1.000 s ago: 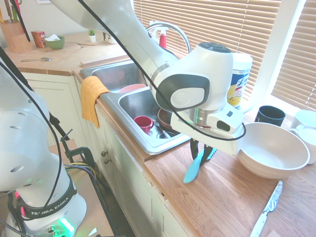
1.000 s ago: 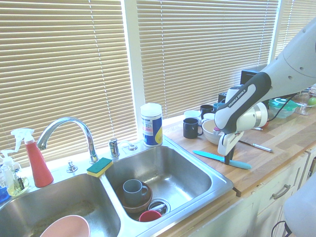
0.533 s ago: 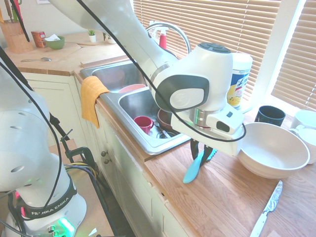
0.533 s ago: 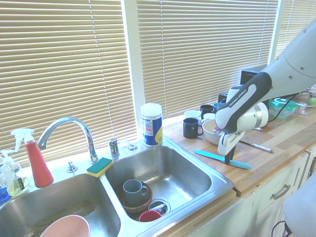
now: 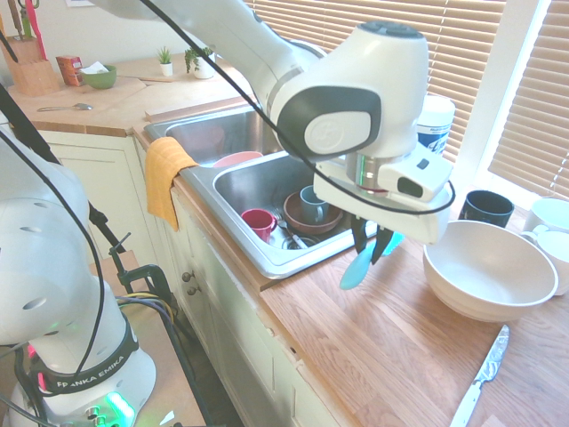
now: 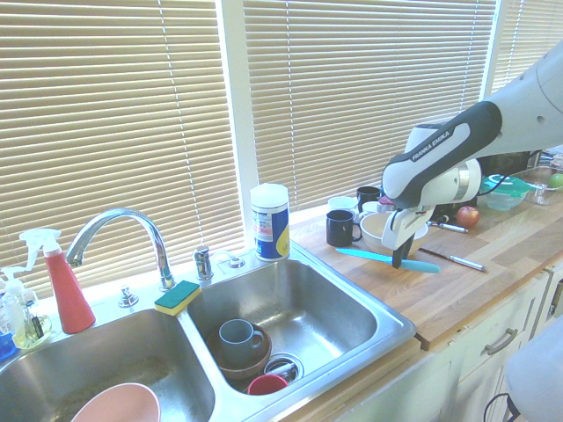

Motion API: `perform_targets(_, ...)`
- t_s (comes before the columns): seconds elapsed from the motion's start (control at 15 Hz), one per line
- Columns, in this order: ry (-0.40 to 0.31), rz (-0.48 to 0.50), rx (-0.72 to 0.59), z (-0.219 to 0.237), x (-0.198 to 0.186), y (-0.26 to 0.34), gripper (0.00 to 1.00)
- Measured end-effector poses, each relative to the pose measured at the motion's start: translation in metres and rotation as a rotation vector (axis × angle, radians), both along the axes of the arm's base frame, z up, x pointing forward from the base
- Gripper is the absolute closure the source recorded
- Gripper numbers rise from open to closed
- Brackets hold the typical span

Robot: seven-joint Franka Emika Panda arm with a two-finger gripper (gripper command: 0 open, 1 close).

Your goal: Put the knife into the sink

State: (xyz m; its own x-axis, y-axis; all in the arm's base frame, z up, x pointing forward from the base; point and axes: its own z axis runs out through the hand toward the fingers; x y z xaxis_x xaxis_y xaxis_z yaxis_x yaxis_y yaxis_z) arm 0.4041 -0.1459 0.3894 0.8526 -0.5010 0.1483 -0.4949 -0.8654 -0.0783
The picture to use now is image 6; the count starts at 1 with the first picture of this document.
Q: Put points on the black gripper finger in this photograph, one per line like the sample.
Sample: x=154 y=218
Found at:
x=410 y=246
x=398 y=259

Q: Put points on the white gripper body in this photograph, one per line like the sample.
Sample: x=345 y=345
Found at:
x=398 y=230

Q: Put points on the teal kitchen knife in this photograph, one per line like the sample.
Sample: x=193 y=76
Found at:
x=365 y=255

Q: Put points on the grey robot base cover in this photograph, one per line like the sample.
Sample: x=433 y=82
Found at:
x=536 y=378

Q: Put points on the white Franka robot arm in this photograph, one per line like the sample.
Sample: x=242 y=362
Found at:
x=440 y=149

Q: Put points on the stainless steel double sink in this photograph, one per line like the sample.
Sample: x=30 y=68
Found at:
x=308 y=307

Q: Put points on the metal sink drain strainer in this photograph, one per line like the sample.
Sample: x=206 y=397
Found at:
x=296 y=364

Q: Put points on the white sink hole cap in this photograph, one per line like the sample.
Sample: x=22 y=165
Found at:
x=235 y=263

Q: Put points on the chrome sink sprayer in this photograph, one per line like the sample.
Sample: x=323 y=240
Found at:
x=203 y=264

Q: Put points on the cream ceramic bowl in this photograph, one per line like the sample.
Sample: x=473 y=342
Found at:
x=374 y=233

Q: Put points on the white mug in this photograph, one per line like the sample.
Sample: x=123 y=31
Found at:
x=370 y=207
x=342 y=203

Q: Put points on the silver metal peeler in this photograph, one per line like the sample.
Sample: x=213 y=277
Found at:
x=451 y=227

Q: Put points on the small black mug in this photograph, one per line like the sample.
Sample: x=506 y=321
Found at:
x=367 y=195

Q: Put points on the large black mug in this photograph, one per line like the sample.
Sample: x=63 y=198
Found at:
x=339 y=228

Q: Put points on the red apple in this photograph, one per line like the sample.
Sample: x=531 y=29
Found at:
x=467 y=216

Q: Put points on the green-lidded plastic container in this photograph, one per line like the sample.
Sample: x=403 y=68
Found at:
x=506 y=195

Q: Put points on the black countertop appliance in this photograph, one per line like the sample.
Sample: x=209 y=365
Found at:
x=506 y=163

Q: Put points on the white blue wipes canister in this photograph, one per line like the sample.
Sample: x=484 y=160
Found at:
x=270 y=224

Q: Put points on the cream kitchen cabinet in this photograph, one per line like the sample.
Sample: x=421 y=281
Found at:
x=475 y=373

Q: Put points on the clear glass baking dish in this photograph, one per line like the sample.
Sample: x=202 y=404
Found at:
x=541 y=193

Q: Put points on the beige window blind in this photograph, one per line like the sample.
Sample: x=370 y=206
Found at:
x=352 y=96
x=523 y=39
x=110 y=110

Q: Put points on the green apple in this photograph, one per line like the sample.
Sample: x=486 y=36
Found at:
x=557 y=180

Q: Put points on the grey ceramic mug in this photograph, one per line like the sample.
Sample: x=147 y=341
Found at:
x=235 y=342

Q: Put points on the red mug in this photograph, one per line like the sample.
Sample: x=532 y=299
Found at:
x=264 y=387

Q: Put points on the brown wooden bowl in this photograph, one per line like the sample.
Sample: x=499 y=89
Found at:
x=243 y=372

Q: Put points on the green yellow sponge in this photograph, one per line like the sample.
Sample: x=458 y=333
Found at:
x=178 y=296

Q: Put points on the chrome curved faucet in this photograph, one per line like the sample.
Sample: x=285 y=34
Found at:
x=149 y=225

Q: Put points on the chrome faucet knob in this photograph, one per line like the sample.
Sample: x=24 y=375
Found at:
x=128 y=299

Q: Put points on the pink plastic bowl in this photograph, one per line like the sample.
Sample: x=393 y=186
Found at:
x=119 y=404

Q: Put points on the red spray bottle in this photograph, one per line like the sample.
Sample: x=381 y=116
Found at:
x=66 y=299

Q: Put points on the small yellow glass jar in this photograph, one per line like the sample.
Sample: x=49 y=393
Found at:
x=37 y=329

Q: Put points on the clear pump soap bottle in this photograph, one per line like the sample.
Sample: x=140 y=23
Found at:
x=12 y=307

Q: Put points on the blue dish soap bottle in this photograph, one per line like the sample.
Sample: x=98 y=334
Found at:
x=5 y=345

